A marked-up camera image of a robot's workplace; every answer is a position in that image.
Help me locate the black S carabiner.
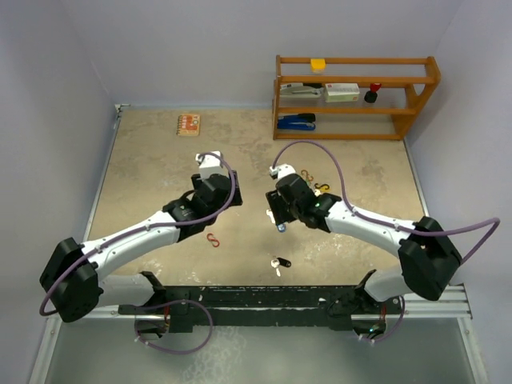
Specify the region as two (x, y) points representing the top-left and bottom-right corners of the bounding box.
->
(314, 183), (330, 192)

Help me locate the orange S carabiner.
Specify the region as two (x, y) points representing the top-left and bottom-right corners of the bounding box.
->
(300, 170), (314, 182)

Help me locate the red tag key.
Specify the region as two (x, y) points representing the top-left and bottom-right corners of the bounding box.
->
(266, 210), (275, 224)

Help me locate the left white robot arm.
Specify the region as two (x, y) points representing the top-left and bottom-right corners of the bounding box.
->
(39, 171), (242, 322)

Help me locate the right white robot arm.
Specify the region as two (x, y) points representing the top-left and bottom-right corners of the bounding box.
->
(266, 174), (462, 313)

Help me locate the red S carabiner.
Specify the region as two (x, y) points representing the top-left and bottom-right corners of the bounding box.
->
(206, 233), (220, 248)

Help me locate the black tag key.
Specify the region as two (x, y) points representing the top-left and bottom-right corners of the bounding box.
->
(270, 257), (291, 278)

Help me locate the small spiral notebook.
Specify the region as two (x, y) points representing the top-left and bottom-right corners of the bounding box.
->
(176, 114), (201, 137)

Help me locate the blue stapler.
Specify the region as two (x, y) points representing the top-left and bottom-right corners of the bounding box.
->
(277, 113), (316, 131)

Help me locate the wooden shelf rack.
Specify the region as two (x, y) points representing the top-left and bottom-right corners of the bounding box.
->
(272, 56), (442, 141)

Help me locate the white cardboard box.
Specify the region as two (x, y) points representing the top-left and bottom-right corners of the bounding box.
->
(324, 83), (360, 102)

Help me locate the white stapler on shelf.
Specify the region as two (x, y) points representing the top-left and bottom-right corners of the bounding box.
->
(280, 82), (323, 98)

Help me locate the red black stamp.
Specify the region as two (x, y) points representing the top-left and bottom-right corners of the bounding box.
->
(364, 83), (382, 104)

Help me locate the yellow block on shelf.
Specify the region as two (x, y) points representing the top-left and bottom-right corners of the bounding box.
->
(310, 58), (326, 74)

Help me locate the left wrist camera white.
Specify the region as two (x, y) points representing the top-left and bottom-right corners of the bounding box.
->
(195, 151), (226, 180)

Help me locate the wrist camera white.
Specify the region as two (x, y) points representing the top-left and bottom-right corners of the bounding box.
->
(195, 151), (226, 180)
(269, 164), (296, 182)

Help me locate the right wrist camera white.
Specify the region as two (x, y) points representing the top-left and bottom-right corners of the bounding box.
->
(269, 164), (296, 182)

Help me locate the black base frame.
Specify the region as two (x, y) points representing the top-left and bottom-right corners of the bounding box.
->
(118, 273), (403, 334)

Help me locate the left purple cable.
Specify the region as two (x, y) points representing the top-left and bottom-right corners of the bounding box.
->
(38, 151), (238, 355)

